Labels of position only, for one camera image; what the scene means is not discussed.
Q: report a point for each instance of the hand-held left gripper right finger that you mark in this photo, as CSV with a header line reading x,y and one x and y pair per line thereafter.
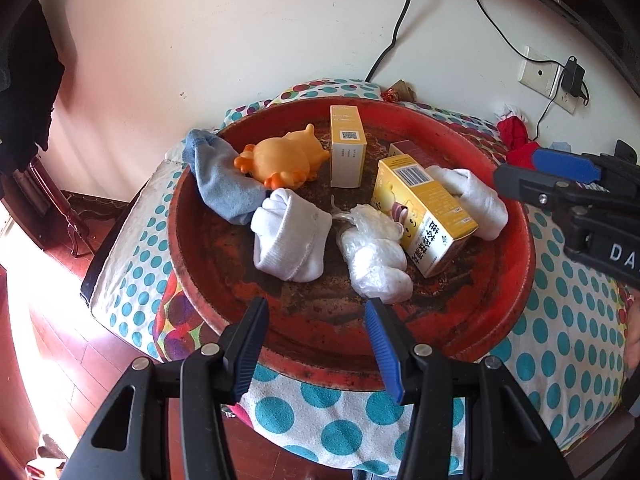
x,y
385,350

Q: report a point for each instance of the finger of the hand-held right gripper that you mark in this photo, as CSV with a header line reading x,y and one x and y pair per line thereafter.
x,y
525,182
565,165

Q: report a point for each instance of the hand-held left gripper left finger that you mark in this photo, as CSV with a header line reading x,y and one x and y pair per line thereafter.
x,y
250,350

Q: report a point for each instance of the round red tray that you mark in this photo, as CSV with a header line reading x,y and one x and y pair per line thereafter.
x,y
300,310

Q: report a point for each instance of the clear plastic bag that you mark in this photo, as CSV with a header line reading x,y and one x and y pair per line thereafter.
x,y
372,260

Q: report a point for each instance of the yellow medicine box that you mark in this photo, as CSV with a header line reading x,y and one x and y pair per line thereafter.
x,y
347,160
430,210

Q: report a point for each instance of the grey-blue sock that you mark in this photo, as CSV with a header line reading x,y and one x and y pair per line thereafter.
x,y
220,180

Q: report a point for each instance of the orange rubber toy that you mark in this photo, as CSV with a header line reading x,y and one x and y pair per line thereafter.
x,y
285,155

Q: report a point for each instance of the red cloth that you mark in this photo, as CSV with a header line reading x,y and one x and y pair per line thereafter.
x,y
517,135

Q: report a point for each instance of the white and grey sock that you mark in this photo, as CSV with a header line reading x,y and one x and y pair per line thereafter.
x,y
505,111

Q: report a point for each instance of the polka dot tablecloth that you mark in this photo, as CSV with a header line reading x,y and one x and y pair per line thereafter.
x,y
560,310

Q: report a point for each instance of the black power adapter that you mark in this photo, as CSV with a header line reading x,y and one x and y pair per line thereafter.
x,y
572,77

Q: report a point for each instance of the small brown box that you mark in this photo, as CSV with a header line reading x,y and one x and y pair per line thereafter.
x,y
402,148

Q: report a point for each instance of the brown paper scrap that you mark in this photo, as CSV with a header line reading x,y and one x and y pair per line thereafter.
x,y
404,89

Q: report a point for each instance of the red candy wrapper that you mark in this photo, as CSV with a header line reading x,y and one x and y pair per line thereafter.
x,y
389,94

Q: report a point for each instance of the dark wooden furniture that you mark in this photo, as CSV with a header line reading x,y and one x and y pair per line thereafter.
x,y
75,210

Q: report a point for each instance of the dark hanging cloth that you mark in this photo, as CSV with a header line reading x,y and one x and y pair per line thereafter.
x,y
25,75

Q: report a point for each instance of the white wall socket plate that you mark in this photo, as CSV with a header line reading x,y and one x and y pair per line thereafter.
x,y
567,104
537,70

